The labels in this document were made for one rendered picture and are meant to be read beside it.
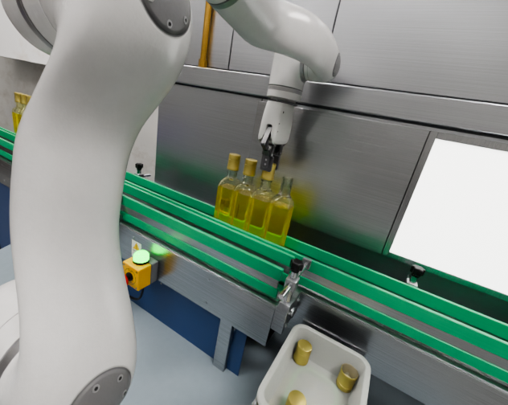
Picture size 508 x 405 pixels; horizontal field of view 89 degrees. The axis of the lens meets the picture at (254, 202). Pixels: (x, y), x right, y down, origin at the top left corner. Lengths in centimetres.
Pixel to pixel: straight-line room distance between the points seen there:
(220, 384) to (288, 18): 87
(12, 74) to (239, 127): 372
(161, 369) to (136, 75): 77
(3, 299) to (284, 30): 57
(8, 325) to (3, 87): 418
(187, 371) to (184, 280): 25
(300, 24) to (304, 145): 34
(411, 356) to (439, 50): 69
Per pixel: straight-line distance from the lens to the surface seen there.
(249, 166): 71
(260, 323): 69
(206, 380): 87
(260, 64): 91
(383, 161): 75
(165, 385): 86
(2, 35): 401
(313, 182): 79
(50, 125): 29
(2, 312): 43
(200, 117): 102
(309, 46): 56
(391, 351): 74
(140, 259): 80
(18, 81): 436
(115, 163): 31
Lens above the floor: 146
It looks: 19 degrees down
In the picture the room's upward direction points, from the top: 11 degrees clockwise
